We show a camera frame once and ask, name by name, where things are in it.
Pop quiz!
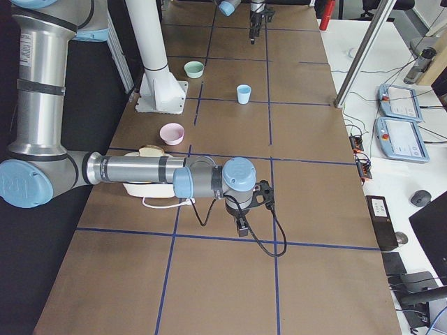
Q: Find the light blue cup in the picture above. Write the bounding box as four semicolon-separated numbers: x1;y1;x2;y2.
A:
236;84;251;105

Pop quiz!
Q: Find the white toaster plug cable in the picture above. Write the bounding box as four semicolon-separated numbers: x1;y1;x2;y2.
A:
142;197;196;209

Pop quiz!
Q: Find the black power supply box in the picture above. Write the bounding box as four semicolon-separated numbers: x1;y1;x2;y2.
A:
365;195;398;251

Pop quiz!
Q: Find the pink bowl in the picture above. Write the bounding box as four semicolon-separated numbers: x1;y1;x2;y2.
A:
159;123;185;146

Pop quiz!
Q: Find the black computer mouse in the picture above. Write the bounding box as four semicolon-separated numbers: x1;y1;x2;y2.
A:
409;190;432;207

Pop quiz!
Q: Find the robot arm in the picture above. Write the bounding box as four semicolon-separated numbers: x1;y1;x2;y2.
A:
212;0;275;45
1;1;128;242

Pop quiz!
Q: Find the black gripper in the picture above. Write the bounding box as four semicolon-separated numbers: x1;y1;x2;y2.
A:
249;10;275;45
226;204;250;237

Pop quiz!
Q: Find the teach pendant tablet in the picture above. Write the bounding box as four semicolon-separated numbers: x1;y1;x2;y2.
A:
378;84;423;123
375;117;430;163

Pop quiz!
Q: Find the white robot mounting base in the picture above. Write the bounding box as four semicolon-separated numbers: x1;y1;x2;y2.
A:
126;0;189;114

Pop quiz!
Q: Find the green bowl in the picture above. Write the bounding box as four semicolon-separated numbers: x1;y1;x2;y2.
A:
184;61;205;79

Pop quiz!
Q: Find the paper cup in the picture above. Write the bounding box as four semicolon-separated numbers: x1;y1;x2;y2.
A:
347;47;357;59

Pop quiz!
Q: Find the aluminium frame post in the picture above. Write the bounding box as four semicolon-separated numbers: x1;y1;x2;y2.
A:
334;0;397;108

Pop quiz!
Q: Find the toast slice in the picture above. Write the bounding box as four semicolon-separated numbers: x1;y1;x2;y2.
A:
138;144;165;157

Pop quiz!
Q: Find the cream toaster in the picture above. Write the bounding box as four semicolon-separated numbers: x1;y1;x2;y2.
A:
123;182;175;198

